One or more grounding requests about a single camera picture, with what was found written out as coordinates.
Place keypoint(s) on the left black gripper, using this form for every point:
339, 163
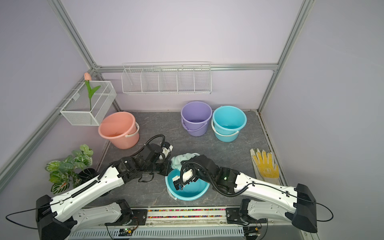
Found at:
167, 168

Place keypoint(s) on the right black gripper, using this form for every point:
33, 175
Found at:
195, 158

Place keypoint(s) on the light green microfiber cloth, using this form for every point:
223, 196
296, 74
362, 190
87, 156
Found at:
176, 162

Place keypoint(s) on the teal plastic bucket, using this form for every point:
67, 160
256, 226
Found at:
190, 192
227, 122

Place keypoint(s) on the purple plastic bucket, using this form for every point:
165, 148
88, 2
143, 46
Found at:
195, 117

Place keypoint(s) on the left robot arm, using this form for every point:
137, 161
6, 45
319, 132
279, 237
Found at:
64, 214

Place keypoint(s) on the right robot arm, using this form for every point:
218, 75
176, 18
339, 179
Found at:
298, 203

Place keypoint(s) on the pink plastic bucket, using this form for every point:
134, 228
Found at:
121, 129

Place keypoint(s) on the yellow white work gloves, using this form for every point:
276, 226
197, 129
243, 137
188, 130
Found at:
265, 167

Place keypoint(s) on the potted green leafy plant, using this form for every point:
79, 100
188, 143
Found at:
72, 171

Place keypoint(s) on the artificial pink tulip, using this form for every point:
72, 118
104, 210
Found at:
91, 90

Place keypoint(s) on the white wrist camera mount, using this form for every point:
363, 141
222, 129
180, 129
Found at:
180, 182

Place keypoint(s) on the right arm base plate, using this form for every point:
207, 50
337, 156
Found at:
240, 217

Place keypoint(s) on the rail with coloured beads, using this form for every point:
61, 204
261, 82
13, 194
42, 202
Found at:
186, 213

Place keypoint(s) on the white slotted cable duct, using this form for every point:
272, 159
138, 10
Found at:
157, 233

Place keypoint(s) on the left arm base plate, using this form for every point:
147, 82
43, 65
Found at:
137, 217

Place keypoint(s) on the white wire basket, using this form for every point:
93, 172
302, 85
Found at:
89, 104

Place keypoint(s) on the long white wire shelf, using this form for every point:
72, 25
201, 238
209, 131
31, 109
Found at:
167, 78

